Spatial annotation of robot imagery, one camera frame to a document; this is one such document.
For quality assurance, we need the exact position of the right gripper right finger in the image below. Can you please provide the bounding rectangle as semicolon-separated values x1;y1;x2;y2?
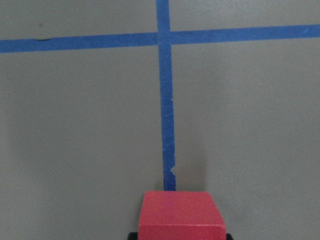
226;233;234;240

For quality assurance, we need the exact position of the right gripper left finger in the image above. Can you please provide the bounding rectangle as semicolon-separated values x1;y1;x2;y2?
127;232;138;240

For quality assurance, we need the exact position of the red block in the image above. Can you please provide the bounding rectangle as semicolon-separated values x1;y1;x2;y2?
137;191;227;240

